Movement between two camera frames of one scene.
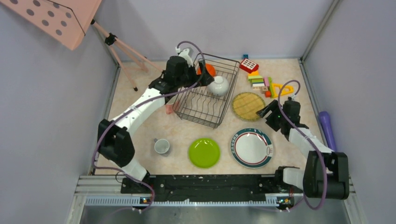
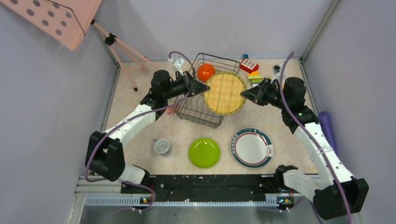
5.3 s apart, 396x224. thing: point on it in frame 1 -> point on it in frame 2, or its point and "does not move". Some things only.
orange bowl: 210,68 does not move
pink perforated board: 66,21 does not move
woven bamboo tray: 245,105 -> 224,97
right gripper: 271,107 -> 255,94
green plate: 204,153 does not move
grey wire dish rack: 204,104 does not move
